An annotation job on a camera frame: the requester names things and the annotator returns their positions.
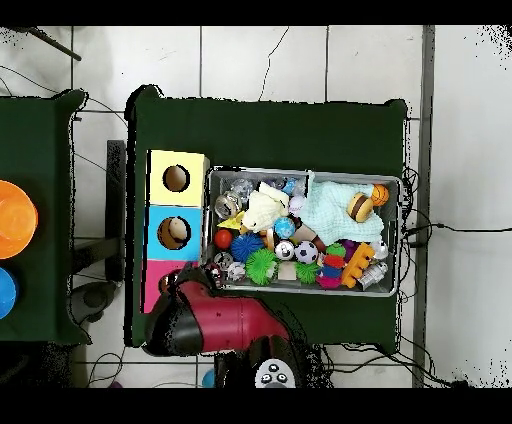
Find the shallow mesh bin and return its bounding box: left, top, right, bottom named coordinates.
left=201, top=165, right=403, bottom=298

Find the wooden box with three holes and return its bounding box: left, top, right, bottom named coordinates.
left=141, top=149, right=211, bottom=314

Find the blue globe ball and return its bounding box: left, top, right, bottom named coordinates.
left=273, top=216, right=296, bottom=240

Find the blue plastic bowl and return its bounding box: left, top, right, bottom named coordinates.
left=0, top=266, right=19, bottom=320

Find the dark green table cloth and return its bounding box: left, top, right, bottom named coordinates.
left=124, top=84, right=409, bottom=348
left=0, top=88, right=92, bottom=346

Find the orange plastic bowl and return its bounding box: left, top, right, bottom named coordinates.
left=0, top=179, right=40, bottom=260

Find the small soccer ball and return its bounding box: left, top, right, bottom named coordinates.
left=294, top=240, right=319, bottom=265

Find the blue spiky ball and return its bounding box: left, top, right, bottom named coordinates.
left=230, top=231, right=265, bottom=264

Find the orange toy brick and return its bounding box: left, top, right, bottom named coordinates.
left=340, top=242, right=376, bottom=289

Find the toy hamburger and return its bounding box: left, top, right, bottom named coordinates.
left=346, top=192, right=375, bottom=224

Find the red ball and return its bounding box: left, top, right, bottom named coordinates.
left=213, top=228, right=234, bottom=250

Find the green spiky ball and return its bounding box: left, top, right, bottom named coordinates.
left=244, top=247, right=279, bottom=286

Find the black power cable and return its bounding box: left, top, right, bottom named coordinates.
left=403, top=222, right=512, bottom=247

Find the cream yellow cloth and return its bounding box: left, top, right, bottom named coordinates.
left=241, top=181, right=290, bottom=234

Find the small orange basketball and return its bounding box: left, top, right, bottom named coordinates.
left=370, top=183, right=390, bottom=207

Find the mint green cloth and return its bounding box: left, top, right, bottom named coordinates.
left=299, top=179, right=385, bottom=246

